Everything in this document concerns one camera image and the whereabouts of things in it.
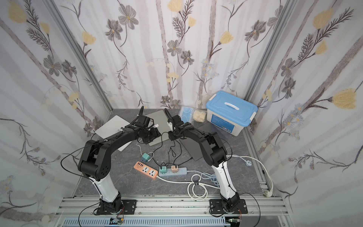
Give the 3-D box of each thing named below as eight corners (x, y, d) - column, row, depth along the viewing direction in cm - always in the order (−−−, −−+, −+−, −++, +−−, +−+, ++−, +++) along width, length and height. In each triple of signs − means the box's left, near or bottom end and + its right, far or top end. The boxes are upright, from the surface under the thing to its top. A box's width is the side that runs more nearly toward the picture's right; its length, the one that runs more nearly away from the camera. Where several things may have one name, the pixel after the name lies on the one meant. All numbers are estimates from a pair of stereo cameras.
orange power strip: (134, 168, 90) (132, 166, 87) (138, 162, 93) (137, 160, 90) (155, 179, 86) (154, 177, 83) (159, 172, 88) (158, 170, 86)
